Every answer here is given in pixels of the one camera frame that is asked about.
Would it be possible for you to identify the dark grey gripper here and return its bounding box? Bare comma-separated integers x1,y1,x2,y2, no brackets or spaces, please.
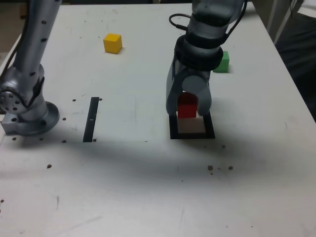
165,59,213,117

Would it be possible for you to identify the red cube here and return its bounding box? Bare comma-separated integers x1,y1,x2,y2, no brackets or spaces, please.
177,93,198,119

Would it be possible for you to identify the green cube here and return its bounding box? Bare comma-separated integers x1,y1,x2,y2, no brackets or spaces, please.
212,51,230,74

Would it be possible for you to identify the yellow cube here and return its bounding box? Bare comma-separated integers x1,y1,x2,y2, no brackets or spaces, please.
103,33,123,54

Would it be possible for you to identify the black tape square outline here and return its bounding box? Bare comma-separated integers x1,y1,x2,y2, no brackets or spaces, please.
168,111,216,140

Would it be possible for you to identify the black tape strip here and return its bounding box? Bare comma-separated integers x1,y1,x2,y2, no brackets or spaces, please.
82,96,100,143

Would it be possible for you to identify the white metal frame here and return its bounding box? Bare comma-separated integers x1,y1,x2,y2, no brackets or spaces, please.
265,0,304,45

